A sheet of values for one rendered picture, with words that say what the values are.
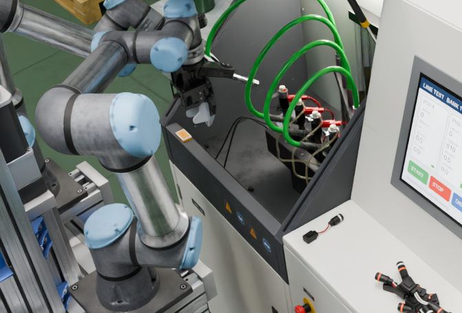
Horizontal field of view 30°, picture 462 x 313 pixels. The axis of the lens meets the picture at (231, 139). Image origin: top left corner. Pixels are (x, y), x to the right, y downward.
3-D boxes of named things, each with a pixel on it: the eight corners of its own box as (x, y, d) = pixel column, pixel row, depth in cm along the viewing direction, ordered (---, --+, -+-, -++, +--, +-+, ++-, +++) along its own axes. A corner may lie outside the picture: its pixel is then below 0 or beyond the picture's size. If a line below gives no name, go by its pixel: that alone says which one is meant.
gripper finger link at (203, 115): (192, 133, 219) (186, 104, 214) (212, 123, 221) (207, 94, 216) (199, 138, 217) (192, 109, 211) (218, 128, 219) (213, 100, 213)
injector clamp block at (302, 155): (270, 168, 265) (264, 128, 256) (297, 154, 269) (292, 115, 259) (337, 228, 241) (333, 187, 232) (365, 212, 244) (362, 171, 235)
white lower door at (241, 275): (204, 303, 323) (170, 164, 281) (210, 300, 323) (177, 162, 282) (304, 426, 276) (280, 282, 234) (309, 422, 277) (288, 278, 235)
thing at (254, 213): (174, 165, 280) (164, 126, 270) (185, 159, 281) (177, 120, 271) (280, 277, 235) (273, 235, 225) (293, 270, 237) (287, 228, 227)
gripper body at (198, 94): (173, 100, 216) (163, 60, 208) (203, 86, 219) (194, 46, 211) (188, 113, 210) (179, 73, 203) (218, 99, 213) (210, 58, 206)
